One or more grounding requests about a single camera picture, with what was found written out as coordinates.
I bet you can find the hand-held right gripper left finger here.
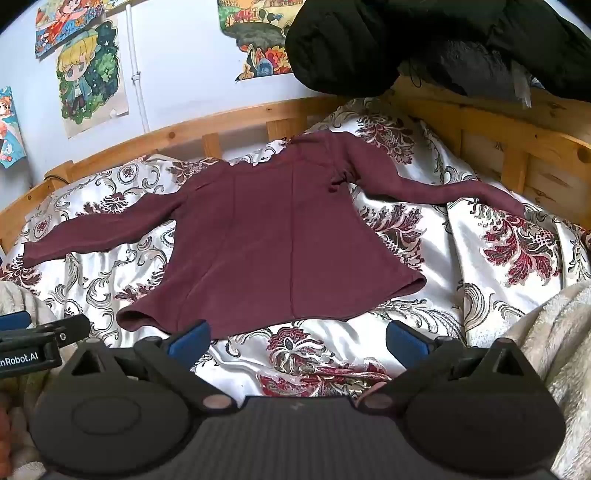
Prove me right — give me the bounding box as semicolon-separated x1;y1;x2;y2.
59;319;237;412

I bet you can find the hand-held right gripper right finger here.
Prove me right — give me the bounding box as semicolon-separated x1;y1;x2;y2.
355;320;540;412

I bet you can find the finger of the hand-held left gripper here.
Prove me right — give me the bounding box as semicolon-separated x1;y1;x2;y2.
0;311;92;345

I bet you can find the maroon long-sleeve shirt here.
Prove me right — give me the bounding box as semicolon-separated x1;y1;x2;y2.
22;129;527;341

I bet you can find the floral satin bed cover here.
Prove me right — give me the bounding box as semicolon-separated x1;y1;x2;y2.
0;97;591;400

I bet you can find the beige fleece blanket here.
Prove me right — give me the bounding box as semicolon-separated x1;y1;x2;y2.
0;279;591;480

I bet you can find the grey garment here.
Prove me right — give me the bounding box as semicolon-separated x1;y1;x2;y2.
436;39;525;99

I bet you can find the black padded jacket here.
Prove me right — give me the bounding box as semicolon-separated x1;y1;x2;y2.
285;0;591;100

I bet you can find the orange-haired cartoon wall poster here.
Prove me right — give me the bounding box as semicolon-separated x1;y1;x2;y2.
0;85;27;169

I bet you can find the wooden bed frame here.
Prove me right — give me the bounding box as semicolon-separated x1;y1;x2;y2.
0;76;591;252

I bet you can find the blond cartoon figure wall poster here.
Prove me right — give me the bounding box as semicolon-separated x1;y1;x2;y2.
56;21;131;139

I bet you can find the white wall pipe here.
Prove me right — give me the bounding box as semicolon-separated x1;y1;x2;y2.
126;2;151;132

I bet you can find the floating island wall poster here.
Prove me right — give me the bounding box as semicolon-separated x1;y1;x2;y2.
217;0;306;83

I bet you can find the red-haired cartoon wall poster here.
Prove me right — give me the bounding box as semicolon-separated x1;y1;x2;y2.
35;0;126;60

